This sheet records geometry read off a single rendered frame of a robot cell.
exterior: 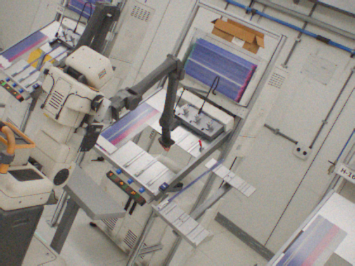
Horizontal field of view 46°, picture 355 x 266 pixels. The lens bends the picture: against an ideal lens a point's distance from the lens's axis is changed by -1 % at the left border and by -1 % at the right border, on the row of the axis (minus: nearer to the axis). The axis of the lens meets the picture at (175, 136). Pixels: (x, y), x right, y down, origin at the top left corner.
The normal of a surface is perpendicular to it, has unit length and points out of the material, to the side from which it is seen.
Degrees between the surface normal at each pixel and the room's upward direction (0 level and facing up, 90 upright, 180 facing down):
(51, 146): 82
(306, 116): 90
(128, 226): 90
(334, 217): 44
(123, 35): 90
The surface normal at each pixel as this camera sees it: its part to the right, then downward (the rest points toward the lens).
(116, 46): 0.71, 0.48
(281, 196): -0.57, -0.05
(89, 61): -0.08, -0.59
